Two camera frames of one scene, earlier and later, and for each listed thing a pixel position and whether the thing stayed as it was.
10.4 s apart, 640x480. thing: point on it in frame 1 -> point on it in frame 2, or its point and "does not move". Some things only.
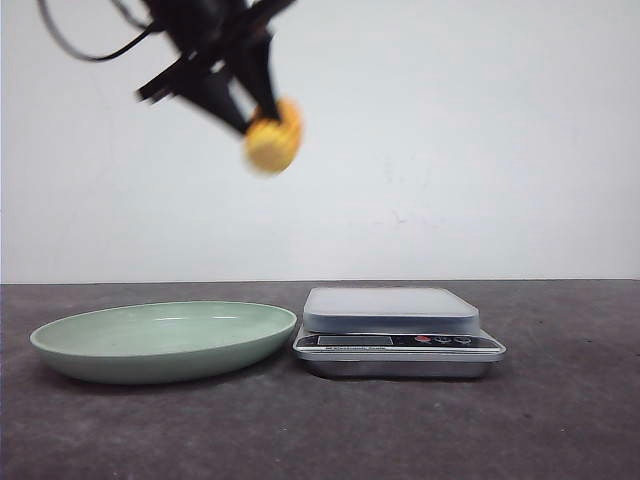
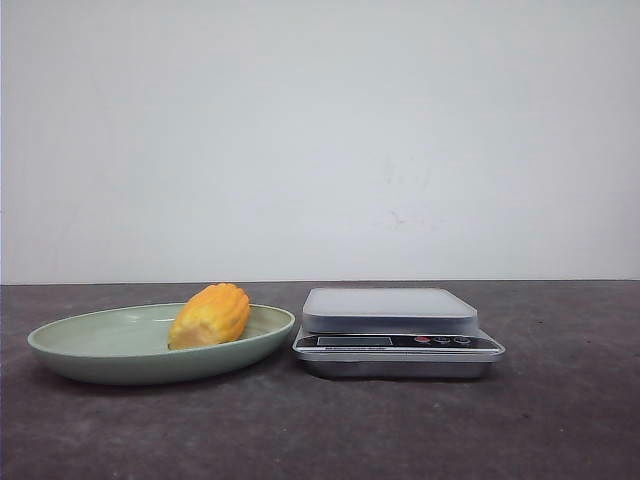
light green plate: [163, 343] does not move
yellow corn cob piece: [273, 145] -> [213, 315]
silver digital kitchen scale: [393, 333] does not move
